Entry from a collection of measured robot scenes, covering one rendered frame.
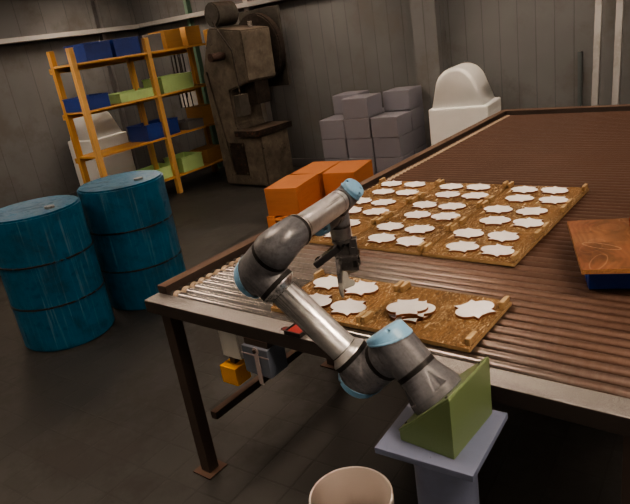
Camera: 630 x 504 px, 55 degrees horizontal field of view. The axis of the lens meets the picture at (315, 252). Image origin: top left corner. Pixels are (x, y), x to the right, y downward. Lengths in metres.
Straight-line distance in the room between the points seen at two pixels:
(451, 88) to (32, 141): 5.93
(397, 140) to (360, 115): 0.54
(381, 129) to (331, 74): 1.72
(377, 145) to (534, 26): 2.14
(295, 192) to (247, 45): 2.54
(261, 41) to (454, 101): 2.70
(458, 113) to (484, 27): 1.20
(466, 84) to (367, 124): 1.22
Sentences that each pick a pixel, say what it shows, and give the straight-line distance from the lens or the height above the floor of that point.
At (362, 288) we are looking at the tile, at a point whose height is 0.95.
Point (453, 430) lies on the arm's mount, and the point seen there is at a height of 0.95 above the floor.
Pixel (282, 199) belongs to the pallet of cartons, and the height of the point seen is 0.32.
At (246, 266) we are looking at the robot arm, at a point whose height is 1.34.
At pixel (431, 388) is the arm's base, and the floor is 1.03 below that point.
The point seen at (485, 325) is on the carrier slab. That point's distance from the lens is 2.07.
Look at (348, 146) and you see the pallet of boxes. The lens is 7.53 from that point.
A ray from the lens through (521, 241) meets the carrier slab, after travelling 2.76.
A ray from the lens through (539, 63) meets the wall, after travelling 7.57.
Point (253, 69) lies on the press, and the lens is 8.13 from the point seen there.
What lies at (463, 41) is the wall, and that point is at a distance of 7.81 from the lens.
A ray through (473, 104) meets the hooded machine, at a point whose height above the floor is 0.90.
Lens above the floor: 1.92
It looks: 20 degrees down
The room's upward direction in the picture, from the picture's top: 9 degrees counter-clockwise
